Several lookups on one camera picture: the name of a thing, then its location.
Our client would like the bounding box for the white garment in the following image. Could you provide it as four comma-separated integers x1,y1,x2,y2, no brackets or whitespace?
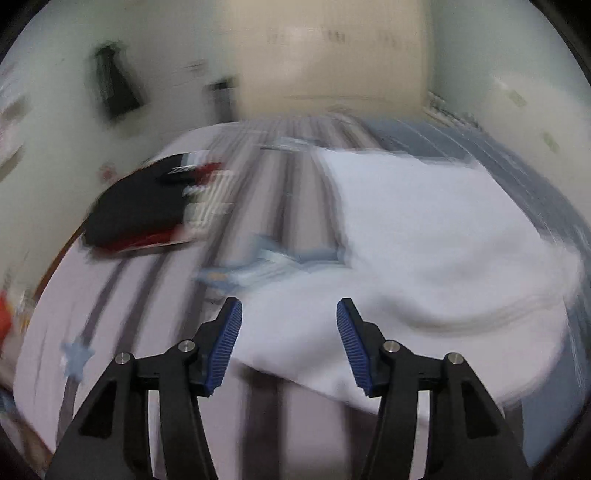
226,148,585,416

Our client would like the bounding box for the red object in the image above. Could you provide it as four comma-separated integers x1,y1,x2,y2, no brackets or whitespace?
0,291,16,354

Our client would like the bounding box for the black hanging bag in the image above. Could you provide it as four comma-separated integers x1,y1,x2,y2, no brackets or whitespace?
90,41,146,123

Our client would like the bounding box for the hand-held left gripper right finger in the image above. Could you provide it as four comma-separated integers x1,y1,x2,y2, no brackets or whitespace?
335,298,533,480

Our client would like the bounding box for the pink striped bed sheet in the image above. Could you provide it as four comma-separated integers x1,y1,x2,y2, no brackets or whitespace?
14,115,522,480

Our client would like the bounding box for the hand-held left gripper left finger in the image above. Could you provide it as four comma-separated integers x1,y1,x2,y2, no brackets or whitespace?
44,296,243,480

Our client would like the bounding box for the black and red garment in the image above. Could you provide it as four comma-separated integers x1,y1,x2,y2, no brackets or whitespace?
83,150,236,254

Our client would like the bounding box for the dark grey box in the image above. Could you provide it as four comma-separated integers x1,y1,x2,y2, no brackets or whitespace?
207,78,237,121

